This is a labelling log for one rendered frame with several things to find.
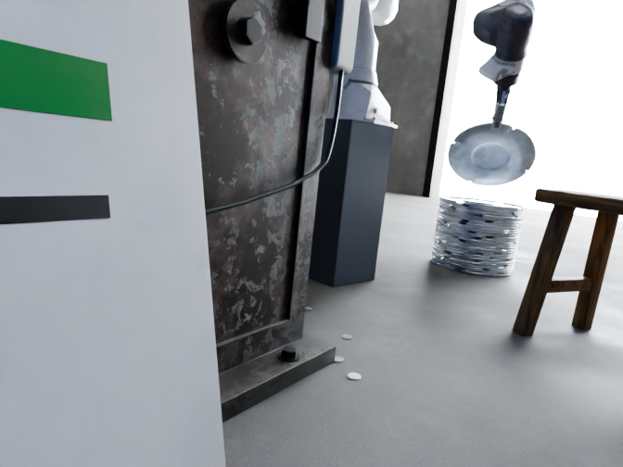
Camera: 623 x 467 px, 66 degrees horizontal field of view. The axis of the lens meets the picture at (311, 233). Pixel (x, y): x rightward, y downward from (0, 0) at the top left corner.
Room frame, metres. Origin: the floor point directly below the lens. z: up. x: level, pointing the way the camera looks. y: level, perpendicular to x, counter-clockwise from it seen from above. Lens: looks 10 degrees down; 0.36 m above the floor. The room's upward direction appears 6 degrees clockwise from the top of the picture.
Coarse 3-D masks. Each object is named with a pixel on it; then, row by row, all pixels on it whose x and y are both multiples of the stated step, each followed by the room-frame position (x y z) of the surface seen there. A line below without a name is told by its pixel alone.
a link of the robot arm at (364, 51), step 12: (372, 0) 1.33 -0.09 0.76; (360, 12) 1.31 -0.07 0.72; (360, 24) 1.32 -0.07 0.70; (372, 24) 1.33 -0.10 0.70; (360, 36) 1.33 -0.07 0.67; (372, 36) 1.34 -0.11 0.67; (360, 48) 1.33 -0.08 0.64; (372, 48) 1.34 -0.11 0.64; (360, 60) 1.33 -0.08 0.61; (372, 60) 1.35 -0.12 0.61
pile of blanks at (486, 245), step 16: (448, 208) 1.75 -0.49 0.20; (464, 208) 1.62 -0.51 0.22; (480, 208) 1.60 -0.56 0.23; (496, 208) 1.59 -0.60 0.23; (448, 224) 1.70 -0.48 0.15; (464, 224) 1.62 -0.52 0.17; (480, 224) 1.66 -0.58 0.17; (496, 224) 1.59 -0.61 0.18; (512, 224) 1.62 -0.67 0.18; (448, 240) 1.66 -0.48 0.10; (464, 240) 1.66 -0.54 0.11; (480, 240) 1.64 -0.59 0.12; (496, 240) 1.60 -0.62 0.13; (512, 240) 1.62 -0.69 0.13; (432, 256) 1.75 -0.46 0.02; (448, 256) 1.65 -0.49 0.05; (464, 256) 1.61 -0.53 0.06; (480, 256) 1.59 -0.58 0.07; (496, 256) 1.59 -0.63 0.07; (512, 256) 1.63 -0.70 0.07; (464, 272) 1.61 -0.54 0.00; (480, 272) 1.60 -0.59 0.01; (496, 272) 1.60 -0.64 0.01; (512, 272) 1.67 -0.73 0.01
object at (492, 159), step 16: (480, 128) 1.64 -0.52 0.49; (512, 128) 1.61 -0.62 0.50; (464, 144) 1.70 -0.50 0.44; (480, 144) 1.68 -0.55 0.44; (496, 144) 1.67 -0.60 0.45; (512, 144) 1.65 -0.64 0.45; (528, 144) 1.63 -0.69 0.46; (448, 160) 1.77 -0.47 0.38; (464, 160) 1.74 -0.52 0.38; (480, 160) 1.73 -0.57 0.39; (496, 160) 1.72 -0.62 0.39; (512, 160) 1.69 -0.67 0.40; (528, 160) 1.67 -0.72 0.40; (464, 176) 1.79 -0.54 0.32; (480, 176) 1.77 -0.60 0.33; (496, 176) 1.76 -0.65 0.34; (512, 176) 1.74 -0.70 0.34
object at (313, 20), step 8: (304, 0) 0.73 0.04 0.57; (312, 0) 0.74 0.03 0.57; (320, 0) 0.75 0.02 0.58; (304, 8) 0.73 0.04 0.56; (312, 8) 0.74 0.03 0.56; (320, 8) 0.75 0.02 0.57; (304, 16) 0.73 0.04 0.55; (312, 16) 0.74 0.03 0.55; (320, 16) 0.75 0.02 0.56; (304, 24) 0.73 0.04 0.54; (312, 24) 0.74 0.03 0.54; (320, 24) 0.76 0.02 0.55; (304, 32) 0.73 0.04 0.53; (312, 32) 0.74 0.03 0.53; (320, 32) 0.76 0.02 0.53; (312, 40) 0.75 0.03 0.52; (320, 40) 0.76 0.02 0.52
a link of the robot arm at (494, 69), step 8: (496, 56) 1.44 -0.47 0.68; (488, 64) 1.45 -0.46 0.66; (496, 64) 1.44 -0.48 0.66; (504, 64) 1.42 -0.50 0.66; (512, 64) 1.42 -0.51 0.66; (520, 64) 1.42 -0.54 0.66; (480, 72) 1.46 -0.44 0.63; (488, 72) 1.43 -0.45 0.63; (496, 72) 1.42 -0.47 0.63; (504, 72) 1.42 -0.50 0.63; (512, 72) 1.43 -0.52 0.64; (496, 80) 1.43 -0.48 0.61
